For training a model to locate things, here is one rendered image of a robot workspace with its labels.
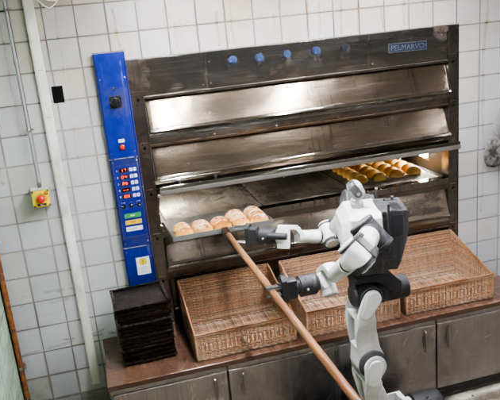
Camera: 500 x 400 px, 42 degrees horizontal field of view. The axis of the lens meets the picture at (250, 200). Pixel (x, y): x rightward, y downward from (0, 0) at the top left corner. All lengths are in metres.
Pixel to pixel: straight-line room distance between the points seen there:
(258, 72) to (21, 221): 1.50
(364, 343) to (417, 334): 0.67
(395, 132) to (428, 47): 0.53
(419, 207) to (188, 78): 1.65
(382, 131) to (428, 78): 0.41
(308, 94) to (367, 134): 0.44
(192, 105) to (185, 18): 0.45
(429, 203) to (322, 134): 0.87
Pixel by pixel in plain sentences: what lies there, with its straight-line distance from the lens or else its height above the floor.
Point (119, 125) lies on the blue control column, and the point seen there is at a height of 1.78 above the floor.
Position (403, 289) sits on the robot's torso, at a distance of 3.14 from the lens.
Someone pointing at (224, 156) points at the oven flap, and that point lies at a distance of 3.61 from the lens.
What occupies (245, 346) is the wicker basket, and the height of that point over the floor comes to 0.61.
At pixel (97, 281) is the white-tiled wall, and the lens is 3.73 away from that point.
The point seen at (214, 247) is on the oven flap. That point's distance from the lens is 3.74.
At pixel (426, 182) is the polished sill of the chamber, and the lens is 4.13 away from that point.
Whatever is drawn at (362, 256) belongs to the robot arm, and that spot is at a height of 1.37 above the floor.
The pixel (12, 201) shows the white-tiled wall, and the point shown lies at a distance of 3.59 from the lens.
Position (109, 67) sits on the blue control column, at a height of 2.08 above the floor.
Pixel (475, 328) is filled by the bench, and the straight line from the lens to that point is 3.98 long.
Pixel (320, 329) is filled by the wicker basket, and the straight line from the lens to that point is 3.57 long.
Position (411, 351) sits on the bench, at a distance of 3.82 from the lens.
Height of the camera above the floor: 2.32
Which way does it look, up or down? 17 degrees down
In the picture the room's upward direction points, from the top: 5 degrees counter-clockwise
